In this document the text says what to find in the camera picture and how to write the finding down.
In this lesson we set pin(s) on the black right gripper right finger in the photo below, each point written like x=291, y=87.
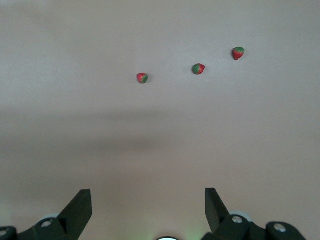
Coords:
x=217, y=217

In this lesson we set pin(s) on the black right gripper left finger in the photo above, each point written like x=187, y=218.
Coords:
x=75, y=215

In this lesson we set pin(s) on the red toy strawberry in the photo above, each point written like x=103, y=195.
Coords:
x=198, y=69
x=238, y=53
x=142, y=78

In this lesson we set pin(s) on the brown table cloth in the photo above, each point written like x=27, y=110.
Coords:
x=160, y=140

